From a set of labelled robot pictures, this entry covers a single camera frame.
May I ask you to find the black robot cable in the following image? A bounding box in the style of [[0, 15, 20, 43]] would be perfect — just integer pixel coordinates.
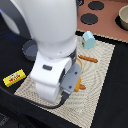
[[0, 78, 73, 110]]

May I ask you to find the yellow toy butter box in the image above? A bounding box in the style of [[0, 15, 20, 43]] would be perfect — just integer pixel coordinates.
[[3, 69, 26, 87]]

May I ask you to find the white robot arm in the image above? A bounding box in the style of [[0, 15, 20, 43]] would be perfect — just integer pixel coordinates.
[[0, 0, 77, 103]]

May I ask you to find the toy fork wooden handle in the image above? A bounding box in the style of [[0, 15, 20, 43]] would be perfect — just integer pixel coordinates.
[[74, 77, 86, 92]]

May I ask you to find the toy knife wooden handle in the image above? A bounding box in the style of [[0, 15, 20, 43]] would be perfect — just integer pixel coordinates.
[[78, 55, 98, 63]]

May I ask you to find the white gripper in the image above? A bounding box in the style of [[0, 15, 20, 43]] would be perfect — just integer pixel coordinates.
[[61, 63, 81, 94]]

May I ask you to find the beige bowl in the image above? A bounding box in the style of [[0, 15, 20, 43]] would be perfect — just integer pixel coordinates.
[[119, 5, 128, 30]]

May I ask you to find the light blue milk carton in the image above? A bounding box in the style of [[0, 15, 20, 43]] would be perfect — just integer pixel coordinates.
[[82, 31, 95, 49]]

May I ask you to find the grey toy saucepan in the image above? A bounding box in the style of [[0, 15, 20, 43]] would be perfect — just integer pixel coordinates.
[[22, 40, 38, 61]]

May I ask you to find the woven beige placemat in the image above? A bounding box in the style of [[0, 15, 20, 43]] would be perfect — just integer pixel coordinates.
[[13, 35, 116, 128]]

